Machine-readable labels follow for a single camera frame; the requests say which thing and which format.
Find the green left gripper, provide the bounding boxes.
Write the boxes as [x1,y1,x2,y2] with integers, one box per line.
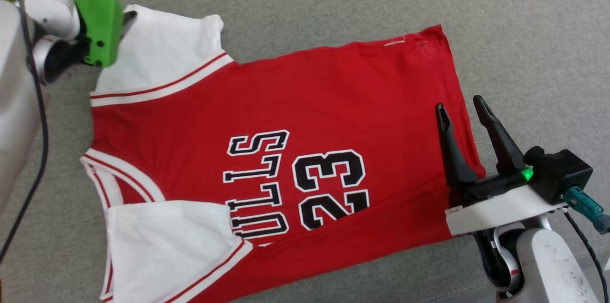
[41,0,138,68]

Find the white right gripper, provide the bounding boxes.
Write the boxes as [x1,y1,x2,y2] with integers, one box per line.
[435,95,568,237]

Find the red and white basketball jersey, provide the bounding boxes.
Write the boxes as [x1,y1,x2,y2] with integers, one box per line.
[79,4,487,303]

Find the right camera cable teal plug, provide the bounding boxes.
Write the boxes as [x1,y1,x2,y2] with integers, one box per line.
[564,186,610,303]

